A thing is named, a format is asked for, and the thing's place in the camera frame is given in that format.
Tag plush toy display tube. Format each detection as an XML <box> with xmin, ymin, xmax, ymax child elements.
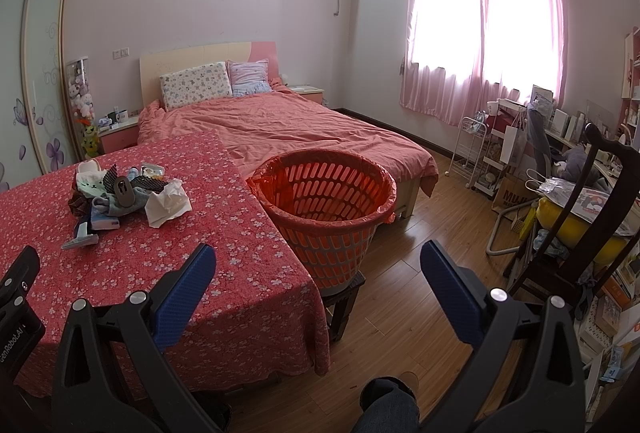
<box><xmin>65</xmin><ymin>57</ymin><xmax>100</xmax><ymax>160</ymax></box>

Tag blue hand cream tube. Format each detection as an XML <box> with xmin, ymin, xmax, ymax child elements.
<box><xmin>61</xmin><ymin>219</ymin><xmax>99</xmax><ymax>250</ymax></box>

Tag salmon pink bed duvet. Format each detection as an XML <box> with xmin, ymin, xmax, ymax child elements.
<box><xmin>138</xmin><ymin>86</ymin><xmax>438</xmax><ymax>196</ymax></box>

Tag right nightstand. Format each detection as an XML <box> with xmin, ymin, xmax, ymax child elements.
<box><xmin>288</xmin><ymin>86</ymin><xmax>324</xmax><ymax>105</ymax></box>

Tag pink left nightstand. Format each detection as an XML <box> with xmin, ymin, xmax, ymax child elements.
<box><xmin>100</xmin><ymin>116</ymin><xmax>139</xmax><ymax>154</ymax></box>

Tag grey blue sock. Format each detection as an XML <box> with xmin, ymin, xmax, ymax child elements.
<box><xmin>90</xmin><ymin>188</ymin><xmax>149</xmax><ymax>231</ymax></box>

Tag cluttered desk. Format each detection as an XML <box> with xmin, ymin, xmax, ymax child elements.
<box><xmin>479</xmin><ymin>82</ymin><xmax>640</xmax><ymax>214</ymax></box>

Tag white mug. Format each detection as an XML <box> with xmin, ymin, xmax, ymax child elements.
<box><xmin>116</xmin><ymin>109</ymin><xmax>129</xmax><ymax>122</ymax></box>

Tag beige pink headboard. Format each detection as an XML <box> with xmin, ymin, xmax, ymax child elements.
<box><xmin>139</xmin><ymin>41</ymin><xmax>280</xmax><ymax>106</ymax></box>

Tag orange plastic laundry basket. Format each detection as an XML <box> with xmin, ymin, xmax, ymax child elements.
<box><xmin>247</xmin><ymin>148</ymin><xmax>397</xmax><ymax>297</ymax></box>

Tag floral white pillow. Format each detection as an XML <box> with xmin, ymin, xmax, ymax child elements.
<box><xmin>160</xmin><ymin>62</ymin><xmax>232</xmax><ymax>110</ymax></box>

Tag white tissue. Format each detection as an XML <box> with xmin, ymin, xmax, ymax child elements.
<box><xmin>144</xmin><ymin>180</ymin><xmax>192</xmax><ymax>228</ymax></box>

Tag dark brown shoe insole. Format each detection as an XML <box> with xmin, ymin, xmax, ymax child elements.
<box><xmin>113</xmin><ymin>176</ymin><xmax>136</xmax><ymax>208</ymax></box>

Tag floral glass wardrobe door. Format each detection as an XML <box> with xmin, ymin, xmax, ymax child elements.
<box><xmin>0</xmin><ymin>0</ymin><xmax>78</xmax><ymax>193</ymax></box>

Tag dark wooden chair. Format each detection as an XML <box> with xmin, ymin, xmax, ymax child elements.
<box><xmin>506</xmin><ymin>123</ymin><xmax>639</xmax><ymax>320</ymax></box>

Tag mint white sock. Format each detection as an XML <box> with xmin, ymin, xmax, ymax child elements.
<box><xmin>76</xmin><ymin>170</ymin><xmax>107</xmax><ymax>199</ymax></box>

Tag person knee dark trousers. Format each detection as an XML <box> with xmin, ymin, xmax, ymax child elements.
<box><xmin>352</xmin><ymin>371</ymin><xmax>420</xmax><ymax>433</ymax></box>

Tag black foam net sleeve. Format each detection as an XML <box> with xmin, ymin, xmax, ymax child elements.
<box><xmin>102</xmin><ymin>164</ymin><xmax>167</xmax><ymax>195</ymax></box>

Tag snack wrapper packet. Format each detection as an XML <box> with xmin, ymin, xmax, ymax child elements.
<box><xmin>140</xmin><ymin>162</ymin><xmax>165</xmax><ymax>180</ymax></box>

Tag black wooden stool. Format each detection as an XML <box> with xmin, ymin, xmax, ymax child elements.
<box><xmin>322</xmin><ymin>271</ymin><xmax>366</xmax><ymax>343</ymax></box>

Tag pink striped pillow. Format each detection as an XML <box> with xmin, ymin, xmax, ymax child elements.
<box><xmin>227</xmin><ymin>60</ymin><xmax>271</xmax><ymax>97</ymax></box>

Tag red white paper cup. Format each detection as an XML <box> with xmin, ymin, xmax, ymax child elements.
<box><xmin>76</xmin><ymin>159</ymin><xmax>103</xmax><ymax>176</ymax></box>

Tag white wire rack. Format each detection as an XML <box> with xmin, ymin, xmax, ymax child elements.
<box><xmin>445</xmin><ymin>112</ymin><xmax>488</xmax><ymax>188</ymax></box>

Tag red floral tablecloth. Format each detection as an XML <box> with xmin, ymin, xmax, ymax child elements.
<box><xmin>1</xmin><ymin>133</ymin><xmax>330</xmax><ymax>396</ymax></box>

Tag pink window curtain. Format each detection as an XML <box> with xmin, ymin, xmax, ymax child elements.
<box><xmin>399</xmin><ymin>0</ymin><xmax>570</xmax><ymax>126</ymax></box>

